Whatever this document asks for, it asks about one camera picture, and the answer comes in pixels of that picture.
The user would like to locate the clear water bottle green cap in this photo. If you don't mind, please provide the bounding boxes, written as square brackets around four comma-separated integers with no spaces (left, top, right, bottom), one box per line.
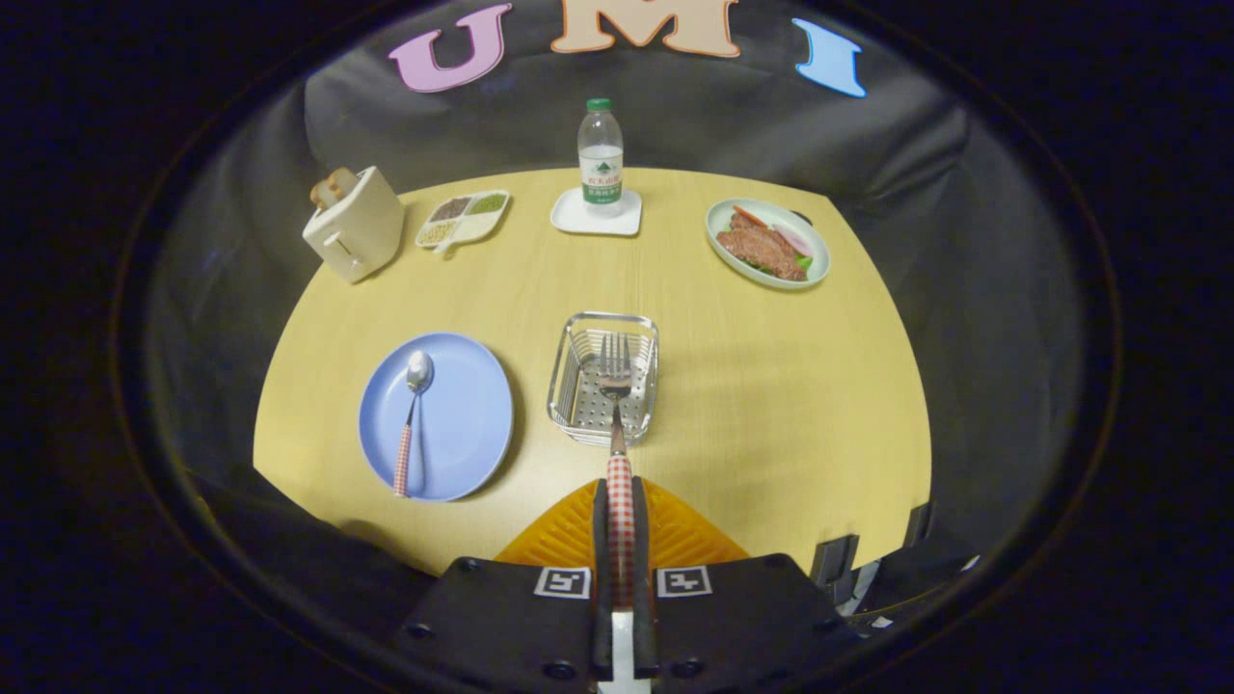
[577,98,625,218]

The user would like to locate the black backdrop cloth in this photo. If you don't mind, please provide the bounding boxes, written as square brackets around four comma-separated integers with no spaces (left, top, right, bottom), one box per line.
[145,0,1090,579]

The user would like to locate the pale green plate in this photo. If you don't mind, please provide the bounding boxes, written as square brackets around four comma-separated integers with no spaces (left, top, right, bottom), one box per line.
[705,199,832,291]

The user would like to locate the cream toaster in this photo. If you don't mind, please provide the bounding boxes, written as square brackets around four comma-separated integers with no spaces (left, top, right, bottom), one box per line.
[302,166,406,284]

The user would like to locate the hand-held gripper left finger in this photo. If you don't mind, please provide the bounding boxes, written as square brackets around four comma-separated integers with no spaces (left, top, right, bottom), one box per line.
[390,479,618,694]

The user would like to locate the blue round plate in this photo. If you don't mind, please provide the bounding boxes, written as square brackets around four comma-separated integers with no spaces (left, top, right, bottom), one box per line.
[359,333,515,503]

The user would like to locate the cooked meat with garnish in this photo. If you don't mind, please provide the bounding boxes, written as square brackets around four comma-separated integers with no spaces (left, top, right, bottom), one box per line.
[716,204,816,282]

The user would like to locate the fork with red checked handle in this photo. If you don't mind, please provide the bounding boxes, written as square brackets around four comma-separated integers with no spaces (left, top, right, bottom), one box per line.
[598,333,637,608]

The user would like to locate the white square coaster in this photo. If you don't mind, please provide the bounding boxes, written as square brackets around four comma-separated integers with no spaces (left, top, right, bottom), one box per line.
[550,187,644,237]

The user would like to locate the spoon with red checked handle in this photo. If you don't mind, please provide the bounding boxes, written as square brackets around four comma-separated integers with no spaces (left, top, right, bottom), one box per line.
[392,350,435,499]

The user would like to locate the metal wire cutlery basket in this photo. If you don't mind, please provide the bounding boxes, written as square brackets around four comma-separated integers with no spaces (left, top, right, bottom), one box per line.
[547,311,660,447]

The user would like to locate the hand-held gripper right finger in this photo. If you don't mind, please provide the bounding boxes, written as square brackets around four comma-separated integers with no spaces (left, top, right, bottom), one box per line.
[631,477,864,694]

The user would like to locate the white divided snack tray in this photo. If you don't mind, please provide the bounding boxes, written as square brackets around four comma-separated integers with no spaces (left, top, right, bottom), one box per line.
[415,190,512,256]

